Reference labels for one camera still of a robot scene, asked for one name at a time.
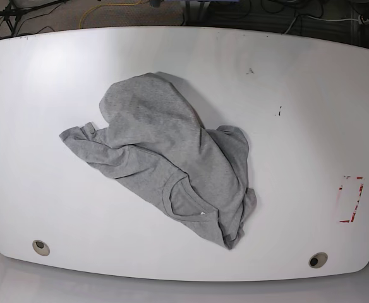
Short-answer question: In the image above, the grey T-shirt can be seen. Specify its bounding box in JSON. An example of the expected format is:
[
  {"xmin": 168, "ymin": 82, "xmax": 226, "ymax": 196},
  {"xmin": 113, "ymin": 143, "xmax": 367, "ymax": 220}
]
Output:
[{"xmin": 60, "ymin": 73, "xmax": 257, "ymax": 250}]

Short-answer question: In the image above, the yellow cable on floor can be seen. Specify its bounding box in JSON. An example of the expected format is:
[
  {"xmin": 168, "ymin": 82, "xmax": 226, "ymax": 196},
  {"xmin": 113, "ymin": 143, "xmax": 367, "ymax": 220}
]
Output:
[{"xmin": 79, "ymin": 1, "xmax": 147, "ymax": 29}]

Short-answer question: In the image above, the table cable grommet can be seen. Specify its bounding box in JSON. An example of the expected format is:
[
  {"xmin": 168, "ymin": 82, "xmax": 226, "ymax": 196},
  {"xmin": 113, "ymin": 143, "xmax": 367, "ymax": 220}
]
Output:
[
  {"xmin": 32, "ymin": 240, "xmax": 50, "ymax": 256},
  {"xmin": 308, "ymin": 252, "xmax": 328, "ymax": 269}
]

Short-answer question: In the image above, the black tripod stand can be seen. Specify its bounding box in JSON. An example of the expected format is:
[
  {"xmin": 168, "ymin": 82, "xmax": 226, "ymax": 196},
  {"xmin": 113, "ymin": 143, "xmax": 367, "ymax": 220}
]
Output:
[{"xmin": 0, "ymin": 1, "xmax": 67, "ymax": 37}]

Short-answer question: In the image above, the right table cable grommet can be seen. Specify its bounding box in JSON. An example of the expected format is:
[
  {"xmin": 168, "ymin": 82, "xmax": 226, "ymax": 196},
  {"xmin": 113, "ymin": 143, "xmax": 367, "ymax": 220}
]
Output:
[{"xmin": 308, "ymin": 252, "xmax": 328, "ymax": 269}]

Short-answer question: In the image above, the red tape marking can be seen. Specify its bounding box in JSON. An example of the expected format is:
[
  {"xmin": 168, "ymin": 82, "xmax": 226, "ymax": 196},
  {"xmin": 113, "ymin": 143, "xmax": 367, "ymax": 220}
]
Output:
[{"xmin": 336, "ymin": 175, "xmax": 364, "ymax": 223}]

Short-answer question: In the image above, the left table cable grommet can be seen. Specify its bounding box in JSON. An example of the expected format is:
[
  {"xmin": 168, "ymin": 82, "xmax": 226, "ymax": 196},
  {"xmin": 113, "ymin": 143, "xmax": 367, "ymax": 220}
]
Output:
[{"xmin": 32, "ymin": 240, "xmax": 50, "ymax": 256}]

